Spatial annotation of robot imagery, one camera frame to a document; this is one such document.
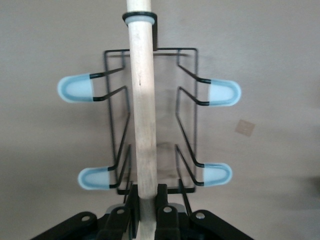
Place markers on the brown tape patch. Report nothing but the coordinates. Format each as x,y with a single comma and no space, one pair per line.
245,127

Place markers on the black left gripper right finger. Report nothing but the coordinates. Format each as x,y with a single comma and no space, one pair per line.
166,220

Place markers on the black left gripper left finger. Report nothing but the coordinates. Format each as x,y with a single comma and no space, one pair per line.
117,225

